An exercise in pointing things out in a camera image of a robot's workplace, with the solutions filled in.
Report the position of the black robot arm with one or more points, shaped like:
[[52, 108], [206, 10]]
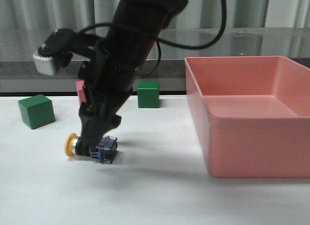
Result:
[[139, 22]]

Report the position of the pink wooden cube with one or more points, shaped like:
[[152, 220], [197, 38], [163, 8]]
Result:
[[80, 92]]

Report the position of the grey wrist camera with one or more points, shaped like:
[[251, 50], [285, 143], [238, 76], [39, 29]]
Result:
[[54, 53]]

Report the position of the grey curtain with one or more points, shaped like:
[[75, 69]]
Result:
[[22, 21]]

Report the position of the green wooden cube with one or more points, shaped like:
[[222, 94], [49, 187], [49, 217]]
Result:
[[148, 94], [36, 111]]

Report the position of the right green wooden cube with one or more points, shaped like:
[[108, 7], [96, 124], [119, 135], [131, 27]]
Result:
[[148, 94]]

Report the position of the left green wooden cube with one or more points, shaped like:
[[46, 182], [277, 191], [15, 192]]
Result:
[[36, 111]]

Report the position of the yellow push button switch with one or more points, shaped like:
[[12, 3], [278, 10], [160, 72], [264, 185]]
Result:
[[105, 151]]

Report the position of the pink plastic bin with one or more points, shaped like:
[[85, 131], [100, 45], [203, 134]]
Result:
[[251, 115]]

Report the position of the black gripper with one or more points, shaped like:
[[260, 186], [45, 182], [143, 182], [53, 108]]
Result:
[[108, 82]]

